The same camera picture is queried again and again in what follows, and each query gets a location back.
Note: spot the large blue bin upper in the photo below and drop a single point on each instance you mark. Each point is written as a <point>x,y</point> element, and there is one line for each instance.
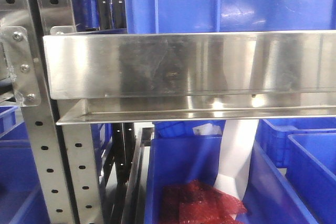
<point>200,16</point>

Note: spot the blue bin lower right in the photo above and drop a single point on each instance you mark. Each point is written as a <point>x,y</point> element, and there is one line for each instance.
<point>305,147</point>

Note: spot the blue bin lower centre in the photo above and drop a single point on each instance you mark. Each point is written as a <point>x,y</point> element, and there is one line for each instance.
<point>269,198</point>

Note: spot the white paper sheet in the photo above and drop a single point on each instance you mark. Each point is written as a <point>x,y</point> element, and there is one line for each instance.
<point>233,168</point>

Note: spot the steel corner bracket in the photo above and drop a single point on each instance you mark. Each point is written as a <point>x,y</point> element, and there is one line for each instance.
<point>20,63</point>

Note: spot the stainless steel shelf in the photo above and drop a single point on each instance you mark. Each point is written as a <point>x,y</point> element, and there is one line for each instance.
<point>103,77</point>

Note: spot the red mesh bag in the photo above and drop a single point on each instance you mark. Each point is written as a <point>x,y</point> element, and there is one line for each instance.
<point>198,202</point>

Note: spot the perforated steel shelf post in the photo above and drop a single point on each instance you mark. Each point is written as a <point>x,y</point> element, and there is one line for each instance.
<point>64,155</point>

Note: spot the blue bin lower left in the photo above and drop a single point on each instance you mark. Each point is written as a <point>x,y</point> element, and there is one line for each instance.
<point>22,200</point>

